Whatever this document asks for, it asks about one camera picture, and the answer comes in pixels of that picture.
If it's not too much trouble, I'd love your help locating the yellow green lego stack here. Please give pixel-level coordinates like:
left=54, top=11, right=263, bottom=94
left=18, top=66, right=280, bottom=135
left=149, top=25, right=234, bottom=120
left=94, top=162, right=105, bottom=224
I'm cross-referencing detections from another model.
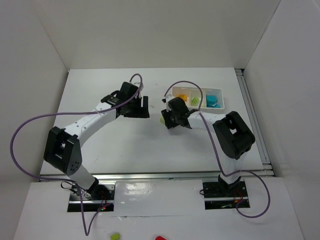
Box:
left=160, top=115, right=166, bottom=125

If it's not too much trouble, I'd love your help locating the orange lego brick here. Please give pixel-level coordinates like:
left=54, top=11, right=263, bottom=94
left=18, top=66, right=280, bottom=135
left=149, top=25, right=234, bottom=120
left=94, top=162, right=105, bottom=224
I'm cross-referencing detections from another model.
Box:
left=176, top=94, right=188, bottom=102

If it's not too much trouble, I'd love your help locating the teal rounded lego piece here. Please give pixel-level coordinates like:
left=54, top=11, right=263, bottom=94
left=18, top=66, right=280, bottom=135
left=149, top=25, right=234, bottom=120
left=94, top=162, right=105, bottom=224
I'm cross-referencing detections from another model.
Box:
left=205, top=95, right=223, bottom=109

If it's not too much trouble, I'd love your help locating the green lego brick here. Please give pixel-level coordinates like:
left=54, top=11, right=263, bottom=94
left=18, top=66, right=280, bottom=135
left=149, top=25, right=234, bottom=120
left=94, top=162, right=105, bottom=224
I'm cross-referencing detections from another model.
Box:
left=190, top=97, right=200, bottom=106

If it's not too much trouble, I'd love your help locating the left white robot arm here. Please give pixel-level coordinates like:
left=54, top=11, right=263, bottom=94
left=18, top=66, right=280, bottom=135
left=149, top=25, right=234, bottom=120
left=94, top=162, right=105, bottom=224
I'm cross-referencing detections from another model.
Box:
left=43, top=82, right=150, bottom=199

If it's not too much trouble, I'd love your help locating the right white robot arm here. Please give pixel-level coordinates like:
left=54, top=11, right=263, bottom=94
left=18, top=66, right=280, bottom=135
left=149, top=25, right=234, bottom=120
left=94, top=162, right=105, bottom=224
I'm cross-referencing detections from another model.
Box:
left=161, top=95, right=256, bottom=193

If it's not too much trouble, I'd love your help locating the white divided container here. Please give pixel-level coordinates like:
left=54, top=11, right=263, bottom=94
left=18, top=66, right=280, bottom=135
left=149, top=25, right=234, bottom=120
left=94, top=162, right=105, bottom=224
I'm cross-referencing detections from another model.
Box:
left=171, top=86, right=225, bottom=110

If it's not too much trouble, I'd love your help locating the red object foreground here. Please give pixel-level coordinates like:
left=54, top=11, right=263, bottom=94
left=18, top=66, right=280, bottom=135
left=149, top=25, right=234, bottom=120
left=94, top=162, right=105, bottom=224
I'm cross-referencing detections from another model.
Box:
left=154, top=235, right=167, bottom=240

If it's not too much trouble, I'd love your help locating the lime green lego foreground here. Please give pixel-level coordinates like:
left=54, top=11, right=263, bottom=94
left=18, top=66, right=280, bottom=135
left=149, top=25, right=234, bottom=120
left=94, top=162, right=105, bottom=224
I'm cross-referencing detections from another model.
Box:
left=110, top=232, right=121, bottom=240

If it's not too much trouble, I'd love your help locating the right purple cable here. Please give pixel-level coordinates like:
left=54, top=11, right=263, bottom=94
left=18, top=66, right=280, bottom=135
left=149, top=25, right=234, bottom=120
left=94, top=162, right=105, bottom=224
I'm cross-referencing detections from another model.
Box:
left=163, top=80, right=271, bottom=219

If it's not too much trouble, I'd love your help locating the purple cable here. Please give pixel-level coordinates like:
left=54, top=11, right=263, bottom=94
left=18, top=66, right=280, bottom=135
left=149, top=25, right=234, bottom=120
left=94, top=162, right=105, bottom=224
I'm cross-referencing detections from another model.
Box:
left=163, top=80, right=271, bottom=219
left=9, top=73, right=144, bottom=236

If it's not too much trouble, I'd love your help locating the aluminium rail front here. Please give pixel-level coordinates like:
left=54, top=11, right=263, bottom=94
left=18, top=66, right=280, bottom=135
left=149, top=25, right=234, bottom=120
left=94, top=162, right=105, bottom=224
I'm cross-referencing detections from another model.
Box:
left=39, top=170, right=226, bottom=182

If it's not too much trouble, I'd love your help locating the aluminium rail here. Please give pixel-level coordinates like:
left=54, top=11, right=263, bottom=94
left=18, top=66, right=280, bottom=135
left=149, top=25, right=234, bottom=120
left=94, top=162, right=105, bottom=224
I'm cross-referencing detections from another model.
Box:
left=234, top=68, right=275, bottom=177
left=39, top=170, right=226, bottom=182

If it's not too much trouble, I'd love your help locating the aluminium rail right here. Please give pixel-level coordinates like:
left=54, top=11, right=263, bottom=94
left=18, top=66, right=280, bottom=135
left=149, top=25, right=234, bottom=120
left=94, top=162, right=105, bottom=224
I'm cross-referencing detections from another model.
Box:
left=234, top=68, right=275, bottom=177

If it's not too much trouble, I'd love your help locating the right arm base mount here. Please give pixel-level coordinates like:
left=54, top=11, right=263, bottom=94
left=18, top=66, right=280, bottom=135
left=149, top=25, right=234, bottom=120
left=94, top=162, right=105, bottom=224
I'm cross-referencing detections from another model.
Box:
left=199, top=181, right=250, bottom=210

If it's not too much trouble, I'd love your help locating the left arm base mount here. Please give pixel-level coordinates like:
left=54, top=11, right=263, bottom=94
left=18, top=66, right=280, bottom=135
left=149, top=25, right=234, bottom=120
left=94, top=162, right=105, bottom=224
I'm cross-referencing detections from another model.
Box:
left=60, top=182, right=116, bottom=213

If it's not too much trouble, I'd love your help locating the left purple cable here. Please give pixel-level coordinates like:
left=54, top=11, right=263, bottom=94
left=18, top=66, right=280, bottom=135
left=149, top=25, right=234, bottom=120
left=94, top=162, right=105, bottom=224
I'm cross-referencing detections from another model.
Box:
left=9, top=73, right=144, bottom=236

